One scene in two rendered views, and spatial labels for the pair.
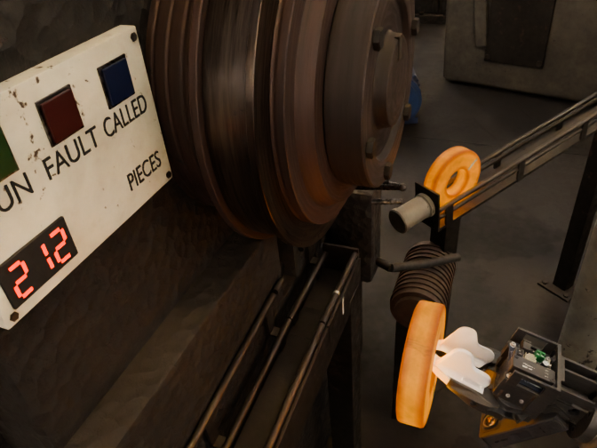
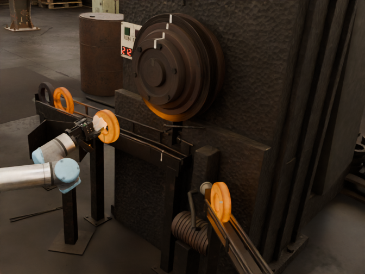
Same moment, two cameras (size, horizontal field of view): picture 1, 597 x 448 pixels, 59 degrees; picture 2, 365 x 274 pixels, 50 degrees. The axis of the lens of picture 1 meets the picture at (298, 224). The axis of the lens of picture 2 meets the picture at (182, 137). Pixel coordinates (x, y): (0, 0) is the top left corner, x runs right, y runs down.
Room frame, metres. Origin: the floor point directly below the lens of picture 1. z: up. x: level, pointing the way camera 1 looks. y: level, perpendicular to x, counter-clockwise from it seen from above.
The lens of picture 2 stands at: (1.21, -1.65, 1.57)
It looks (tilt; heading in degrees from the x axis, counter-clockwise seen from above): 25 degrees down; 105
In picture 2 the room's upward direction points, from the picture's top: 5 degrees clockwise
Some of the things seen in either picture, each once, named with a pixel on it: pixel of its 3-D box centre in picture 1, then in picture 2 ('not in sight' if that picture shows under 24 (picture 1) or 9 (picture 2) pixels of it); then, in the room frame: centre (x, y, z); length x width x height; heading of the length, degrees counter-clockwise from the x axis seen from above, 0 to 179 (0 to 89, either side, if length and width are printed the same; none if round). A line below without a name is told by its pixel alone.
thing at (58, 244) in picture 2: not in sight; (64, 189); (0.15, -0.07, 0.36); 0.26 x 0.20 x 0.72; 10
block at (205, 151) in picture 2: (353, 228); (205, 172); (0.93, -0.12, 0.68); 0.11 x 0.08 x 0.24; 65
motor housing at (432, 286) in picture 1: (418, 340); (193, 268); (0.96, -0.29, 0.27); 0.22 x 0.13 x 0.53; 155
